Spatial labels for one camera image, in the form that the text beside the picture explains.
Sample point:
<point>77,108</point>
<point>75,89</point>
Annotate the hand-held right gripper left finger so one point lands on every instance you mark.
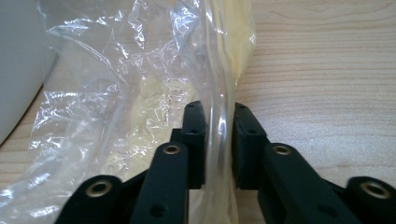
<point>194,140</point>

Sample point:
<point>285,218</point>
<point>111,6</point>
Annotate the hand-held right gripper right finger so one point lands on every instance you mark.
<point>249,140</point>

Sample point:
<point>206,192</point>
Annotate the clear plastic bag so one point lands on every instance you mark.
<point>124,77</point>

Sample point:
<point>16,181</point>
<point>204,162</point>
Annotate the white grey lidded bin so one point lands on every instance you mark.
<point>18,62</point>

